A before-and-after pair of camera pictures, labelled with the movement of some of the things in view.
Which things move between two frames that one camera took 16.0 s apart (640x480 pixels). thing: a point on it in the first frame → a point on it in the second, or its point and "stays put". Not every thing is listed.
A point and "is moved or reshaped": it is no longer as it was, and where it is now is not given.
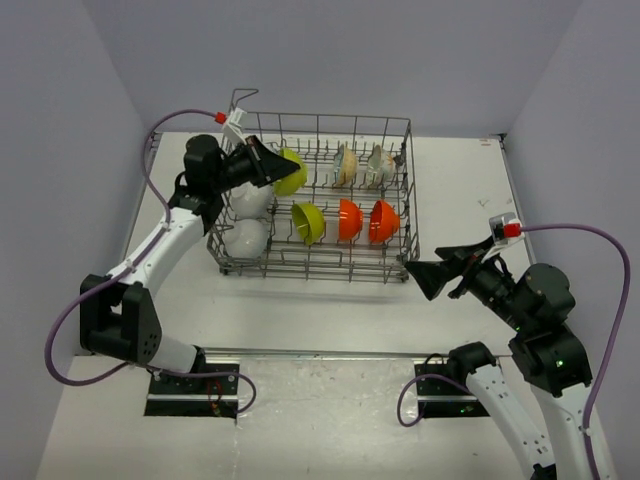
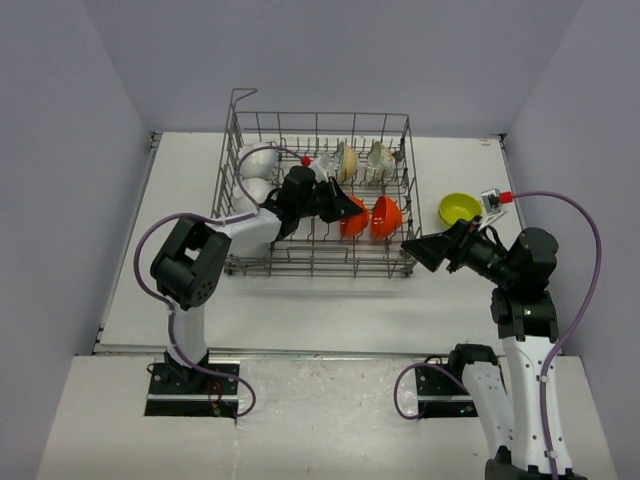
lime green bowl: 308,222 → 456,206
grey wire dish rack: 348,214 stays put
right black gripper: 432,274 → 465,235
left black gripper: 266,166 → 339,204
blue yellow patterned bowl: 345,165 stays put
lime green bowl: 294,181 is moved or reshaped
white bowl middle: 247,201 stays put
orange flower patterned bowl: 380,168 stays put
